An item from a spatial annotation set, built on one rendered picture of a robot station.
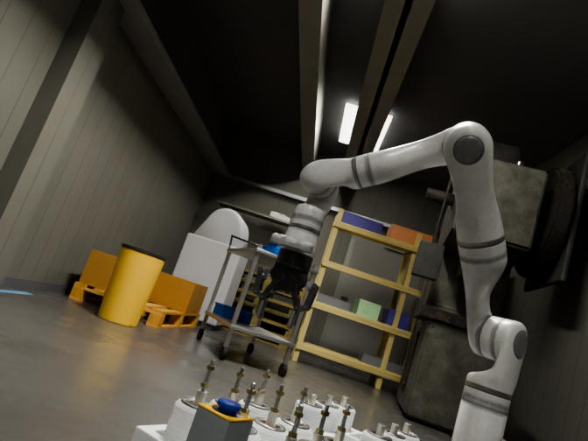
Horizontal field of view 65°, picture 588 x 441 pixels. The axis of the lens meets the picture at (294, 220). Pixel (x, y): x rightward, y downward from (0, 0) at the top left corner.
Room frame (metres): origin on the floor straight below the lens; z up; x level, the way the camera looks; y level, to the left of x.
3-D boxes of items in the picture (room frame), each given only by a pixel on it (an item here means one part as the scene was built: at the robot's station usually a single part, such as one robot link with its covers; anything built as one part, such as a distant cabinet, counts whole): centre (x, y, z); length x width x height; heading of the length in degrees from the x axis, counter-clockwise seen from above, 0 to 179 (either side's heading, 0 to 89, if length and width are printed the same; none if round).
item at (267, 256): (4.22, 0.11, 0.53); 1.12 x 0.65 x 1.05; 15
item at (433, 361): (4.14, -1.79, 1.40); 1.46 x 1.30 x 2.80; 175
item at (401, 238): (5.66, -1.50, 0.97); 2.16 x 0.59 x 1.95; 85
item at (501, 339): (0.99, -0.50, 0.54); 0.09 x 0.09 x 0.17; 36
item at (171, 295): (4.96, 1.21, 0.24); 1.33 x 0.93 x 0.48; 175
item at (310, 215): (1.00, -0.03, 0.75); 0.09 x 0.07 x 0.15; 151
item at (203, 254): (6.15, 0.84, 0.76); 0.78 x 0.69 x 1.52; 87
